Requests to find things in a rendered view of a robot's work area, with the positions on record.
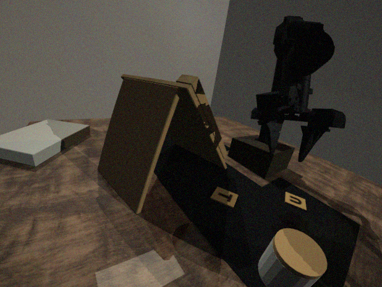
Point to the grey cylindrical container with tan lid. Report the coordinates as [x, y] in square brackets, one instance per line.
[292, 259]

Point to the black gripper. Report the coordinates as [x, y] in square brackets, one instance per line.
[319, 120]

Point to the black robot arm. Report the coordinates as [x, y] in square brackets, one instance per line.
[301, 48]

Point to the tan a-frame board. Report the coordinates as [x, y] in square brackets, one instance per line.
[146, 110]

